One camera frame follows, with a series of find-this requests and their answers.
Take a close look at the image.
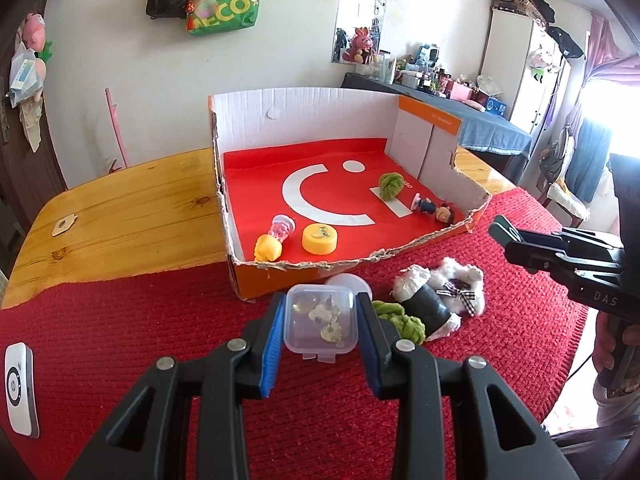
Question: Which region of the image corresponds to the rice ball plush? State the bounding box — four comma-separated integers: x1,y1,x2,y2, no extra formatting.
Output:
391,264,462,345

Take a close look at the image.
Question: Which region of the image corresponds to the hanging beige cloth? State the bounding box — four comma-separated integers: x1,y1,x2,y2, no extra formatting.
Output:
20,100,43,153

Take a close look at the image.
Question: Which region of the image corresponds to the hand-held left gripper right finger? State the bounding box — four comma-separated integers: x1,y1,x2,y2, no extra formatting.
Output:
354,296,583,480

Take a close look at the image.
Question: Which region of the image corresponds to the black bag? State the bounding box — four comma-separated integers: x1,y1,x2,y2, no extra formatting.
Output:
545,25,586,58

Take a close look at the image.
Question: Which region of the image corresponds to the white handheld device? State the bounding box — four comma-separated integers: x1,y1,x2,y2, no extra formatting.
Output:
4,342,40,438

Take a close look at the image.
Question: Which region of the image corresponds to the dark wooden door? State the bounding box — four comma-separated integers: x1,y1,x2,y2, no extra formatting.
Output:
0,0,68,241

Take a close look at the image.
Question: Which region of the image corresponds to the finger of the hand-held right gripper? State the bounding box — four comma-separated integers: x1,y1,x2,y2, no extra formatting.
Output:
520,227,623,261
505,240,591,291

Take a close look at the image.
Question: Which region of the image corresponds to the large green yarn scrunchie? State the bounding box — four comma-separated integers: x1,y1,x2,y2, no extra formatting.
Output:
371,300,427,345

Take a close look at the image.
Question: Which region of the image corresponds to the cluster of cosmetics bottles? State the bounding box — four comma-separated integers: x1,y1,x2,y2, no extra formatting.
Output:
370,42,453,93

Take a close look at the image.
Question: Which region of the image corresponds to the small doll figure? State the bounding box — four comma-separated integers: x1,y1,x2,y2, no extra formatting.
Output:
411,196,457,225

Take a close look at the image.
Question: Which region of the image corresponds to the orange cardboard box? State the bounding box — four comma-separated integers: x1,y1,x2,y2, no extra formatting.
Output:
207,86,493,303

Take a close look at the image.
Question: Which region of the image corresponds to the white plastic bag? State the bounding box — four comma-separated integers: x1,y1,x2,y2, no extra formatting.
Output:
476,75,503,98

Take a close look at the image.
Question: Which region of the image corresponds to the clear plastic bag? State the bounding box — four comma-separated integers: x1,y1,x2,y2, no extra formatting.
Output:
7,42,46,108

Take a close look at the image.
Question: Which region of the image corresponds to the pink plush toy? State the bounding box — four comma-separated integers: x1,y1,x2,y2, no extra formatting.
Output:
22,12,47,48

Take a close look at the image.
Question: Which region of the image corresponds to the yellow round lid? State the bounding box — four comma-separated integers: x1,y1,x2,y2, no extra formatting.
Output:
301,222,338,255

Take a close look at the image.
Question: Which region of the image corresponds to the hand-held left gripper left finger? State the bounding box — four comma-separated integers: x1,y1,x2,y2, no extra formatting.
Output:
65,291,287,480

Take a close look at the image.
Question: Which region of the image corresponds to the table with blue cloth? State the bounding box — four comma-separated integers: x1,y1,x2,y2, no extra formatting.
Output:
341,72,532,171

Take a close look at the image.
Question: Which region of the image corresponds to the person's right hand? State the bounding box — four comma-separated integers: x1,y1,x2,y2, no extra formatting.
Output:
592,305,623,391

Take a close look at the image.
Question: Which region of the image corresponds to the chair with hanging bags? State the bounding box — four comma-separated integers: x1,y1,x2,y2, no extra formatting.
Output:
537,125,596,226

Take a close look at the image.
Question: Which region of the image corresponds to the clear plastic box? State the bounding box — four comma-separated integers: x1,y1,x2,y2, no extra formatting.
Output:
283,284,358,363

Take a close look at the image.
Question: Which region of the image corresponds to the pink stick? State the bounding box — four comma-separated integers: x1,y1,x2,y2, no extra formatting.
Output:
104,88,131,168

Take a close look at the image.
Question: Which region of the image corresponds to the red knitted mat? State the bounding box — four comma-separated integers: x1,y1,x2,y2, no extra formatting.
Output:
0,187,591,480

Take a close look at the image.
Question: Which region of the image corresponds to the purple curtain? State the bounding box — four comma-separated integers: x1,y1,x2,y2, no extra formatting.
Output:
580,10,640,121

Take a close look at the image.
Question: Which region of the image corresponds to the white and green hanging plush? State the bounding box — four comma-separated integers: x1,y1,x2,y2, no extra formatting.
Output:
530,45,558,83

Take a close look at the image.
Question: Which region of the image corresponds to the peach plush with green leaves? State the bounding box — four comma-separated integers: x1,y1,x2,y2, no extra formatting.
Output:
30,42,53,78

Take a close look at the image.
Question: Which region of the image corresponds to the small green yarn scrunchie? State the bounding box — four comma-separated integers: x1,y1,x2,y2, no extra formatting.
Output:
377,171,406,202

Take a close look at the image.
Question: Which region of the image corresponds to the white wardrobe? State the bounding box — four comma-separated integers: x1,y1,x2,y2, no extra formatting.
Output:
479,7,571,136

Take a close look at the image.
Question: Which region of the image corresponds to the dark patterned suitcase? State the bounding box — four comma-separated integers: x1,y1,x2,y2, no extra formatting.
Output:
492,0,543,21

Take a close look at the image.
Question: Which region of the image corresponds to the pink and yellow toy figure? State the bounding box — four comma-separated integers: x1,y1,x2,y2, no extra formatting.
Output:
254,214,296,263

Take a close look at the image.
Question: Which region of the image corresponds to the white fluffy scrunchie with bow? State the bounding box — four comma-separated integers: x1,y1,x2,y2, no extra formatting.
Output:
430,257,486,317

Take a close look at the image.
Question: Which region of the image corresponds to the pink bunny plush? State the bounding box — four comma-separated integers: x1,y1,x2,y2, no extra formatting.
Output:
347,26,377,65

